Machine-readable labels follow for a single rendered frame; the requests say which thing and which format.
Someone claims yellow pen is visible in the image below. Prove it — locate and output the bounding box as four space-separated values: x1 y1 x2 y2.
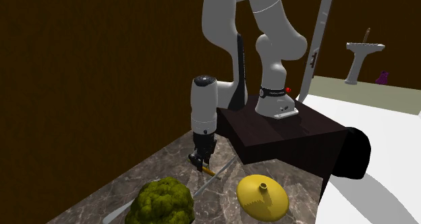
188 155 217 177

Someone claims long grey utensil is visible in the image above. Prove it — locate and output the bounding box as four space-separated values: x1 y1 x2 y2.
193 155 238 198

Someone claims green broccoli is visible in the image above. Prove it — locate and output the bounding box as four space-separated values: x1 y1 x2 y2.
124 176 196 224

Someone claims dark robot stand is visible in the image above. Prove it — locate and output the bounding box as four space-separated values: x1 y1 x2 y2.
215 94 350 203

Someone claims flat yellow vase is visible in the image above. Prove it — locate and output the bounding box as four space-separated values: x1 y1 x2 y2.
235 173 291 223

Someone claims grey knife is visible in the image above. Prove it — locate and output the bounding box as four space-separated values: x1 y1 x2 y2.
101 198 136 224

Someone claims black rounded object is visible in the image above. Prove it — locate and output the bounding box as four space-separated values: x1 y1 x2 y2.
330 126 372 181

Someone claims grey open door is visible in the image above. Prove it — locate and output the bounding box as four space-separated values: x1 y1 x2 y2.
296 0 401 103

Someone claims purple toy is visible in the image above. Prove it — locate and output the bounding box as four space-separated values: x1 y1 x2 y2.
375 71 390 86

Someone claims white pedestal sink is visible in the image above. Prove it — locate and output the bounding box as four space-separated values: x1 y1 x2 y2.
344 27 386 86

